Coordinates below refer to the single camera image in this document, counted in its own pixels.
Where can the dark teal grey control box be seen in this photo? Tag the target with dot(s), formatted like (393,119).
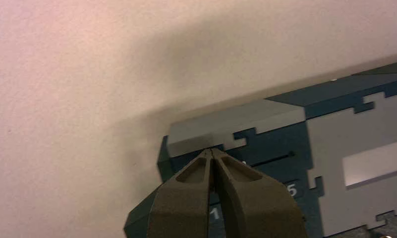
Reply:
(333,121)

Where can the metal toggle switch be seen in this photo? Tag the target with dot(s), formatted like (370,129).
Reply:
(385,236)

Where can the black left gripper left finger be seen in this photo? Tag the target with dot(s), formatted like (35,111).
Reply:
(181,207)

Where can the small grey display screen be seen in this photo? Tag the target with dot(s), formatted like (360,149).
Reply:
(372,164)

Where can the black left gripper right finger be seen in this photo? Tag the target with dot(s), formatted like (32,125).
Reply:
(260,210)

